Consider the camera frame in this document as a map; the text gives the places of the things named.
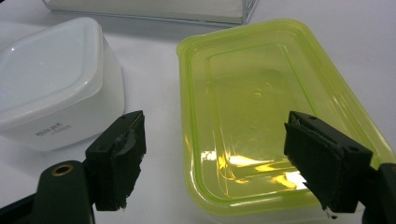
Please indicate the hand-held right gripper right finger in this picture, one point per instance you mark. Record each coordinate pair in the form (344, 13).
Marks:
(327, 165)

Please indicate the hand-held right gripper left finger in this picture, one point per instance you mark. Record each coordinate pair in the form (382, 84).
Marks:
(116, 161)

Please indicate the green lidded plastic container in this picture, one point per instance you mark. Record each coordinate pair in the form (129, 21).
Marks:
(249, 93)

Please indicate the white lidded plastic container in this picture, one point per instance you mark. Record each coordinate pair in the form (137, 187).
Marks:
(53, 81)

